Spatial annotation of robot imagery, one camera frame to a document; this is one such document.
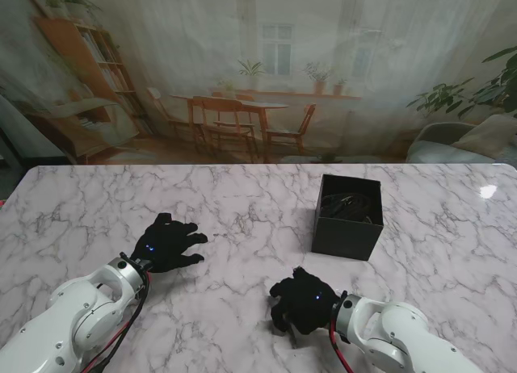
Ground black woven belt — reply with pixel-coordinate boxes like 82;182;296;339
321;189;383;224

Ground red black right arm cables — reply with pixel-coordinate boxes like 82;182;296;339
329;308;356;373

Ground printed room scene backdrop curtain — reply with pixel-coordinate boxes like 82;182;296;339
0;0;517;166

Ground red black arm cables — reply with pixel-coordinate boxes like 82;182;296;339
329;308;356;373
76;270;154;373

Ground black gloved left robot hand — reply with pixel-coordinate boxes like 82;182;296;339
131;212;209;275

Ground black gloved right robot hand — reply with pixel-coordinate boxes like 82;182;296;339
268;266;349;337

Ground red black left arm cables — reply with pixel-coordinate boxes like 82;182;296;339
76;270;154;373

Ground black square storage box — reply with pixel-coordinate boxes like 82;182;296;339
310;174;384;262

